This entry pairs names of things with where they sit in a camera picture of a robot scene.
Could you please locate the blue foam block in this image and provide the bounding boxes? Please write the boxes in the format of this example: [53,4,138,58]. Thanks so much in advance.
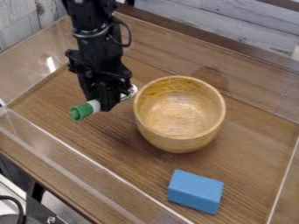
[166,169,224,215]

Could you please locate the black metal bracket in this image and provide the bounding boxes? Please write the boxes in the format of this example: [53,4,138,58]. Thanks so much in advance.
[24,197,66,224]

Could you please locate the black cable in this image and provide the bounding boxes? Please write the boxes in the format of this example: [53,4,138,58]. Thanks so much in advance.
[0,194,26,224]

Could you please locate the brown wooden bowl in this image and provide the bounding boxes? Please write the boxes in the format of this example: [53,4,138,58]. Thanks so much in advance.
[133,76,226,154]

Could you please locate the green and white marker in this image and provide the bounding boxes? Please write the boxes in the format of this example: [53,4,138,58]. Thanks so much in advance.
[69,85,137,122]

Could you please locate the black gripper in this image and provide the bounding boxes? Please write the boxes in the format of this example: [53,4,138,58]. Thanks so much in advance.
[65,34,132,112]

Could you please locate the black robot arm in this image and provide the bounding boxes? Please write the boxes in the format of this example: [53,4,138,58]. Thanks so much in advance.
[61,0,133,112]

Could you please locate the clear acrylic tray walls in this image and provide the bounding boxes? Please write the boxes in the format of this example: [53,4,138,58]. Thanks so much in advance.
[0,7,299,224]

